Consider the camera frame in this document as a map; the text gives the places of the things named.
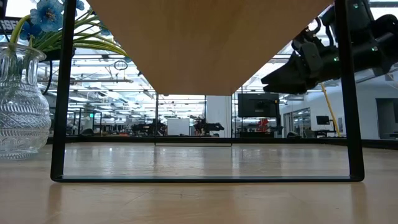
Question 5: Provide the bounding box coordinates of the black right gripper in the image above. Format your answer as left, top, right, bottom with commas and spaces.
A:
261, 18, 340, 95

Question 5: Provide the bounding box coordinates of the blue artificial flower bunch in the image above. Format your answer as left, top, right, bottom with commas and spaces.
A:
9, 0, 131, 63

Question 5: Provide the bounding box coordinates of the round ribbed clear glass vase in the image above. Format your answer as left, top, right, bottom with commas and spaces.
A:
0, 42, 52, 161

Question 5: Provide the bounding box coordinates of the wooden shelf with black legs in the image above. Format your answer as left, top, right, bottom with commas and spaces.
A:
50, 0, 365, 183

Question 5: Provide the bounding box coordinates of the large black monitor on stand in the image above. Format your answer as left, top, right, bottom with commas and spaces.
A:
238, 92, 280, 138

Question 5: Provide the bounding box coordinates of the red background object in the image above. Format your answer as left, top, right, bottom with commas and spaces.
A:
256, 118, 270, 133

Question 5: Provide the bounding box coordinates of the dark grey door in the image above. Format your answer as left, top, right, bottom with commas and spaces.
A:
375, 98, 398, 140

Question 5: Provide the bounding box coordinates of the white board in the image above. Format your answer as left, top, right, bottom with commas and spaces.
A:
167, 118, 190, 137

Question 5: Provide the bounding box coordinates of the yellow cord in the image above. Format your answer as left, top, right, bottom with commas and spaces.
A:
320, 82, 341, 137

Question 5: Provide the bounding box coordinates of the black metal table frame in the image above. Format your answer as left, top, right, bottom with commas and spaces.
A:
46, 135, 398, 149

